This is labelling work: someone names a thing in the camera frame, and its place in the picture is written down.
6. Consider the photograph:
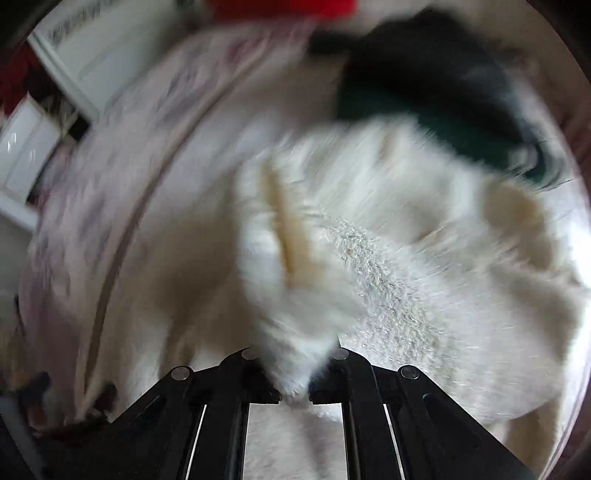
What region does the white fluffy sweater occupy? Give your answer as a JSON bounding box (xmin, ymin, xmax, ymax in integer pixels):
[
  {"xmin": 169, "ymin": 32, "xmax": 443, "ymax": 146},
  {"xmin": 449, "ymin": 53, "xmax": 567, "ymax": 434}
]
[{"xmin": 232, "ymin": 117, "xmax": 590, "ymax": 474}]

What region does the red folded quilt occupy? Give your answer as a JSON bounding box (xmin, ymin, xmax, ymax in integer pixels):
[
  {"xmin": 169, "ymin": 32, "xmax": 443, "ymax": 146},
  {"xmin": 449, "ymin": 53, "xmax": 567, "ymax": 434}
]
[{"xmin": 206, "ymin": 0, "xmax": 358, "ymax": 21}]

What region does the white diamond pattern mat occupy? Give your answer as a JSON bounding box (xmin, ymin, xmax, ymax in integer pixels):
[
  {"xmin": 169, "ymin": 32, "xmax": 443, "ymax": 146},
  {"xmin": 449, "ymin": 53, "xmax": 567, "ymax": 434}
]
[{"xmin": 84, "ymin": 64, "xmax": 356, "ymax": 407}]

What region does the dark green black garment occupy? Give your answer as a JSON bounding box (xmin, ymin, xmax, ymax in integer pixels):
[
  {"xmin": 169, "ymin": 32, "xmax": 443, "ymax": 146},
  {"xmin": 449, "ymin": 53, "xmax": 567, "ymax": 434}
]
[{"xmin": 308, "ymin": 8, "xmax": 564, "ymax": 187}]

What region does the white wardrobe door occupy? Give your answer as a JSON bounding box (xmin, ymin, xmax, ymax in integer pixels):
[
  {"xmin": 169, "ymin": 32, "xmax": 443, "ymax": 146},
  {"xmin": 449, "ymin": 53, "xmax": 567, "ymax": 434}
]
[{"xmin": 28, "ymin": 0, "xmax": 185, "ymax": 122}]

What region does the white drawer unit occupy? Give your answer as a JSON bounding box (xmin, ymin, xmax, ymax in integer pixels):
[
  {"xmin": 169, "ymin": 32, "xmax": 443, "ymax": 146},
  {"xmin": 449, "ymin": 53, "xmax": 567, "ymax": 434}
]
[{"xmin": 0, "ymin": 95, "xmax": 61, "ymax": 232}]

